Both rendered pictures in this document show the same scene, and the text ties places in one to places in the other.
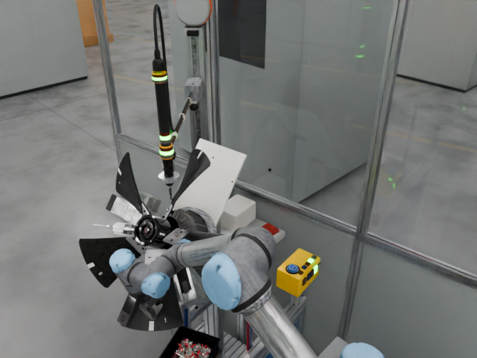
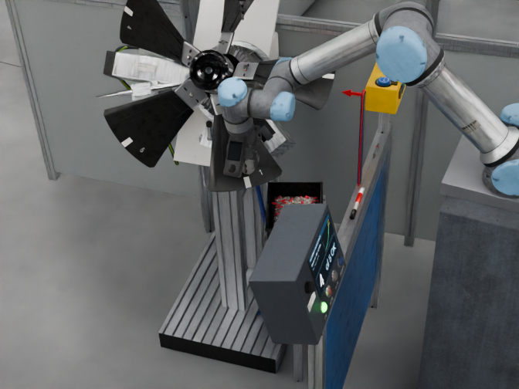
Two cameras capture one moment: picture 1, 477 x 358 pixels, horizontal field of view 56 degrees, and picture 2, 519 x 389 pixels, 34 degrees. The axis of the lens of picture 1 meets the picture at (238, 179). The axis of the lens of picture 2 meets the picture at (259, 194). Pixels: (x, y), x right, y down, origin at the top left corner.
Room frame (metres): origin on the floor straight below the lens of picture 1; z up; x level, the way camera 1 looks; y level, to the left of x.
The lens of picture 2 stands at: (-0.73, 0.90, 2.49)
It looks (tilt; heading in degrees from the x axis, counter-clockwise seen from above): 39 degrees down; 341
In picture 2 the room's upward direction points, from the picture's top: 3 degrees counter-clockwise
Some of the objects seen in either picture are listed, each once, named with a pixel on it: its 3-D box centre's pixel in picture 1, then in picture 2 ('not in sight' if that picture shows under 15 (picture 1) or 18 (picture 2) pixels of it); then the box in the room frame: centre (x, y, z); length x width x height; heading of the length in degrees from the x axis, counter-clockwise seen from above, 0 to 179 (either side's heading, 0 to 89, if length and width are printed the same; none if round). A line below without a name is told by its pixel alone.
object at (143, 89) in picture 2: (120, 228); (143, 89); (1.53, 0.50, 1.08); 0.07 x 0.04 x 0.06; 62
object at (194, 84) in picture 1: (194, 89); not in sight; (1.94, 0.20, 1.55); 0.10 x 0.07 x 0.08; 177
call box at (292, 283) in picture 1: (298, 273); (385, 89); (1.32, -0.23, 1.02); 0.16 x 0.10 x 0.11; 142
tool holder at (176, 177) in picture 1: (168, 164); not in sight; (1.32, 0.23, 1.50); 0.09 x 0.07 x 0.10; 177
